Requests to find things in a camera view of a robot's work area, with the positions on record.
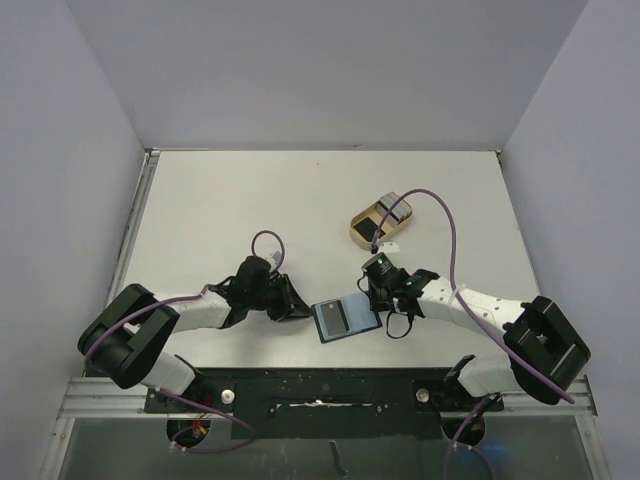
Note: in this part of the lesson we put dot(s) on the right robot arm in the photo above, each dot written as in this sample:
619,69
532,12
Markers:
541,352

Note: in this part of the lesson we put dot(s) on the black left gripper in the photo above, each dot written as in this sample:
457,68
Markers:
290,305

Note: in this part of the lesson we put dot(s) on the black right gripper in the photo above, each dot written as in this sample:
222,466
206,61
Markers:
377,295

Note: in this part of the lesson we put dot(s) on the beige oval tray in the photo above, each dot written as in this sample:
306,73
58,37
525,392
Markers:
385,231

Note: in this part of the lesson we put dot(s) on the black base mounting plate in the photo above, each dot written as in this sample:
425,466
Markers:
305,403

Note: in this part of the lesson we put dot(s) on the aluminium left side rail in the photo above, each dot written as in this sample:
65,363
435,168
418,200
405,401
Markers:
144,183

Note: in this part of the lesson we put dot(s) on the blue card holder wallet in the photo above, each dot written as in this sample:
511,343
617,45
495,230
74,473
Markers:
360,317

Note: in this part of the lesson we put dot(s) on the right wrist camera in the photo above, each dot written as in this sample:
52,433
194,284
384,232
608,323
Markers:
388,247

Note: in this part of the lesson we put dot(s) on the stack of cards in tray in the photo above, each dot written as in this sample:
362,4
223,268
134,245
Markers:
397,211

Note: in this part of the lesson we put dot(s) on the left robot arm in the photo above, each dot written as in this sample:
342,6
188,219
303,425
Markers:
126,341

